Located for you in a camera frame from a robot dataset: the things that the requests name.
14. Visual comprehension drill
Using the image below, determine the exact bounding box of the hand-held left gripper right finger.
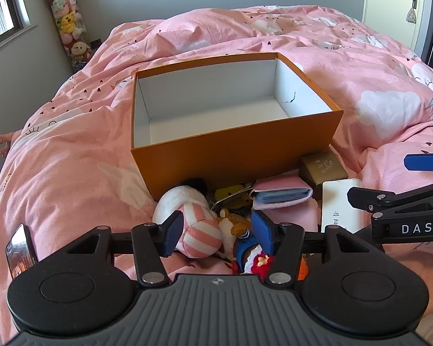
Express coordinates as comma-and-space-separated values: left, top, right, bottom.
252, 209, 369, 285

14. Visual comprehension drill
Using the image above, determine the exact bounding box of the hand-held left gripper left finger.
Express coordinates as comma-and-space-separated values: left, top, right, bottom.
63, 211, 184, 286

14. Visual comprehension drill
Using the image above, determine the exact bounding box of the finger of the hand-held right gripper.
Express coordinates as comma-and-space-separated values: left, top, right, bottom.
404, 149, 433, 174
347, 178, 433, 214

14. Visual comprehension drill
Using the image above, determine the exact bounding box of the white pink striped plush toy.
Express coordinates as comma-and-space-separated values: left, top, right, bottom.
152, 178, 224, 259

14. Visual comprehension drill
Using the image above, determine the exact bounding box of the brown bear plush blue outfit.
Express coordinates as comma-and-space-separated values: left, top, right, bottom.
216, 209, 275, 274

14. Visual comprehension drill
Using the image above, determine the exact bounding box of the pink fabric pouch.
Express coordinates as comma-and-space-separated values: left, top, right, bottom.
253, 198, 320, 233

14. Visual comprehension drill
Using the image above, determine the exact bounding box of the white box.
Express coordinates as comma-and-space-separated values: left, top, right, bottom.
321, 179, 369, 234

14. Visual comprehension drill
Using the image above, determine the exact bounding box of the pink card wallet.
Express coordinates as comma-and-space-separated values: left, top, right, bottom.
252, 177, 313, 210

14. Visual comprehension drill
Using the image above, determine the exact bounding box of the yellow keychain toy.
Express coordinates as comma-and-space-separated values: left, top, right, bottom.
214, 185, 253, 210

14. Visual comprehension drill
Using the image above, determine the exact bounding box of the small gold box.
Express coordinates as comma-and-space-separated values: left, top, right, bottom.
299, 151, 349, 190

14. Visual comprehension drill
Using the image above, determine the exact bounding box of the orange cardboard box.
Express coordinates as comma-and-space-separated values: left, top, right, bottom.
130, 52, 344, 202

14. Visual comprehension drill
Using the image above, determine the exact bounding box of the pink printed blanket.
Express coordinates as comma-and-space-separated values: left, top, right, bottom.
0, 5, 433, 346

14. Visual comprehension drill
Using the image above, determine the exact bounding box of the black smartphone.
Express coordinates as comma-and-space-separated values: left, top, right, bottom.
5, 224, 38, 280

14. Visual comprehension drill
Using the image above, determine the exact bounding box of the white door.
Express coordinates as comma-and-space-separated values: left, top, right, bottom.
361, 0, 433, 65

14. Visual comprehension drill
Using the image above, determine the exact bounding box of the clear tube of plush toys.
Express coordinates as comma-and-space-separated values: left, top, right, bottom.
40, 0, 92, 73

